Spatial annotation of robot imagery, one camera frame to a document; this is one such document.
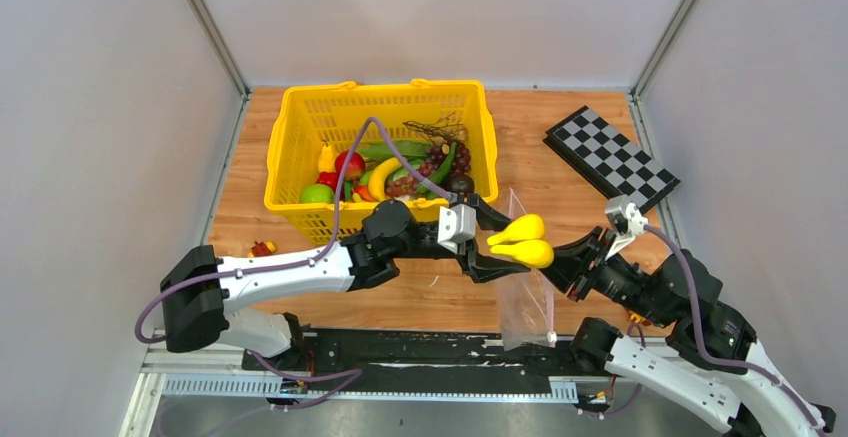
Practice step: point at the white slotted cable duct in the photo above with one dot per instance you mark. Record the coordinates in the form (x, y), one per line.
(222, 370)

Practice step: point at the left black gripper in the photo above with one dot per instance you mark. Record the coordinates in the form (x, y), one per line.
(483, 267)

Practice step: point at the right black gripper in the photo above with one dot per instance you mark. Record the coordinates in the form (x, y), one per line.
(565, 268)

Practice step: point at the dark avocado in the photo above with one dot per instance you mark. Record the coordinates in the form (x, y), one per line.
(459, 184)

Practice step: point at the folded black chessboard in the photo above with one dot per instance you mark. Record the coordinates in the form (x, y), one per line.
(608, 160)

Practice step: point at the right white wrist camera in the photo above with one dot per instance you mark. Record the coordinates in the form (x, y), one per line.
(627, 222)

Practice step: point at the colourful toy block car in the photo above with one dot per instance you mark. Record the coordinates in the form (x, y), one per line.
(262, 249)

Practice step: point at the yellow plastic basket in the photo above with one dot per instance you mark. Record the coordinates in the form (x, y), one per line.
(318, 115)

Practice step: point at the red apple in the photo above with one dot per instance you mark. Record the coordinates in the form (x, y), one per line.
(350, 165)

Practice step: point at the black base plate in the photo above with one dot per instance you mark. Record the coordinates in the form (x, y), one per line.
(431, 363)

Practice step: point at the clear zip top bag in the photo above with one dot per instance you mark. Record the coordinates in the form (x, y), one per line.
(525, 302)

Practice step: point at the red bell pepper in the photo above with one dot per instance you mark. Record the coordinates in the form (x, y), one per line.
(328, 179)

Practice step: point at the yellow pear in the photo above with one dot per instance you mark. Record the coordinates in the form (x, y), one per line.
(327, 159)

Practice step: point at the green apple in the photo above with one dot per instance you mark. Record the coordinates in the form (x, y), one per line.
(317, 193)

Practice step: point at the yellow banana bunch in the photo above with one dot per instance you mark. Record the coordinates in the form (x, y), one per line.
(523, 240)

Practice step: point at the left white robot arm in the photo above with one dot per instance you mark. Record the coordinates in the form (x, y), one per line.
(209, 299)

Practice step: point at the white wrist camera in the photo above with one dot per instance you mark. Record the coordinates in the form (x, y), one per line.
(627, 222)
(456, 225)

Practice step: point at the green chili pepper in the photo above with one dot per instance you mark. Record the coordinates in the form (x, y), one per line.
(438, 162)

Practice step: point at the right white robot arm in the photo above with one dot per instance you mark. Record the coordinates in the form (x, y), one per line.
(732, 385)

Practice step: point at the single yellow banana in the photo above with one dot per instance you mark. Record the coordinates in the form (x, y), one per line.
(380, 174)

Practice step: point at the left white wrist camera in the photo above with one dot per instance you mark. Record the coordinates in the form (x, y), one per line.
(456, 225)

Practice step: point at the green leafy vegetable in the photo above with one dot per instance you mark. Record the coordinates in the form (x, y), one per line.
(378, 152)

